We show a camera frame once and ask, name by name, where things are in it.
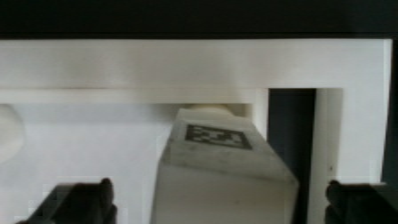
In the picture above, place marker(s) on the white square tabletop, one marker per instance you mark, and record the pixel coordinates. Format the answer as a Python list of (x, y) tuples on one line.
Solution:
[(94, 137)]

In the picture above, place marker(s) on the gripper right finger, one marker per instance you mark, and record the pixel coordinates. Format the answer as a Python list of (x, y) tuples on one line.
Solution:
[(362, 204)]

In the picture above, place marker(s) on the white U-shaped obstacle fence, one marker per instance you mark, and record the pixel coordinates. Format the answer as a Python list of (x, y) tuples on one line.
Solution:
[(337, 66)]

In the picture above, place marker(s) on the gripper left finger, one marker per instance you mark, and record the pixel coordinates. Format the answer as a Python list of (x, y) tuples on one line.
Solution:
[(78, 204)]

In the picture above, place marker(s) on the white table leg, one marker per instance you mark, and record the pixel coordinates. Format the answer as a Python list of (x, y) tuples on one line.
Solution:
[(224, 182)]

